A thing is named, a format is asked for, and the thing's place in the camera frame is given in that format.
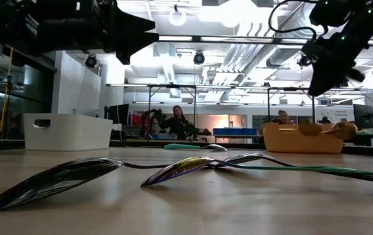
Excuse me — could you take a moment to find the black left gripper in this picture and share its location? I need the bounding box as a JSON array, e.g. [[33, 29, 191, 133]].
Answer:
[[72, 0, 160, 65]]

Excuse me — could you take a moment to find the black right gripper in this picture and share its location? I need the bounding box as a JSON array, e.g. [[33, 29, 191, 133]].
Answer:
[[300, 32, 366, 97]]

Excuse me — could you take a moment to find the teal handled silver spoon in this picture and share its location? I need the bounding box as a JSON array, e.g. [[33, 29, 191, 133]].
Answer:
[[163, 143, 229, 153]]

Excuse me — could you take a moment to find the iridescent rainbow spoon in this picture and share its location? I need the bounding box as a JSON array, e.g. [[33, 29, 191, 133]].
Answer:
[[140, 155, 373, 188]]

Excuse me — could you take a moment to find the black ceiling spotlight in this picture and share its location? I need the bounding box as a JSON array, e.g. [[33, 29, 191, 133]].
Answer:
[[85, 55, 98, 69], [192, 51, 206, 66]]

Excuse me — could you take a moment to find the black monitor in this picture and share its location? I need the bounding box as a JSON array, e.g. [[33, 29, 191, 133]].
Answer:
[[352, 103, 373, 131], [104, 103, 130, 127]]

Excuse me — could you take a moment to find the person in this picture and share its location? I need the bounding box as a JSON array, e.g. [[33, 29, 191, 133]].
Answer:
[[153, 104, 194, 140], [273, 110, 295, 125]]

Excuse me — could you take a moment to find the orange plastic bin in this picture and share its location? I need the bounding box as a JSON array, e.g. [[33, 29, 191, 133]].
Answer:
[[260, 121, 346, 155]]

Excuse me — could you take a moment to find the blue crate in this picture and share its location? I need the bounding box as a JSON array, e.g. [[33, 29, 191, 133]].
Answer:
[[212, 127, 258, 136]]

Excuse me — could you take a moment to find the silver spoon right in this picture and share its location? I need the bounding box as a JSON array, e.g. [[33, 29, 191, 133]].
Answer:
[[217, 152, 373, 186]]

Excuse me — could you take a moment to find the white plastic bin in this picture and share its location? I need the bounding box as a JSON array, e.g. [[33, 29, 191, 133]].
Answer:
[[22, 112, 113, 152]]

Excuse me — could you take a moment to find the black spoon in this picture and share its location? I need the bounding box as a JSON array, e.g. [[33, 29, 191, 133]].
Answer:
[[0, 157, 215, 212]]

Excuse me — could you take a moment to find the white ring lamp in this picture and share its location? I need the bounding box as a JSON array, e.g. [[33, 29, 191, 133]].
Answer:
[[168, 3, 188, 28]]

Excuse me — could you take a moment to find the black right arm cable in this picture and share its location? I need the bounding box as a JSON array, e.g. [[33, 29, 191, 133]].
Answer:
[[267, 0, 328, 42]]

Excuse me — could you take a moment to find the black table frame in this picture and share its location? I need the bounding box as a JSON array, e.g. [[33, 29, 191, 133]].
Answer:
[[266, 86, 317, 125], [146, 84, 198, 141]]

